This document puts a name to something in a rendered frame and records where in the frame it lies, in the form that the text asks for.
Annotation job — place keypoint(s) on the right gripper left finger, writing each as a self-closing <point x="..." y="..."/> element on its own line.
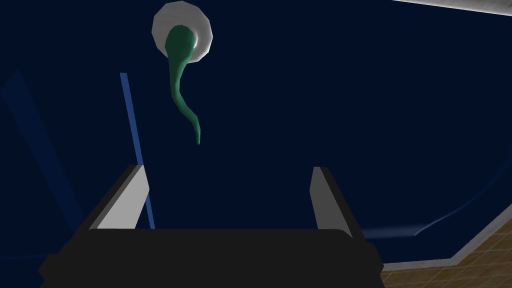
<point x="124" y="202"/>

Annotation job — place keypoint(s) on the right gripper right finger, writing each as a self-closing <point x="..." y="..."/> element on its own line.
<point x="330" y="200"/>

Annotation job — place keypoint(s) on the dark blue door leaf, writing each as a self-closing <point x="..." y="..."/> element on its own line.
<point x="280" y="100"/>

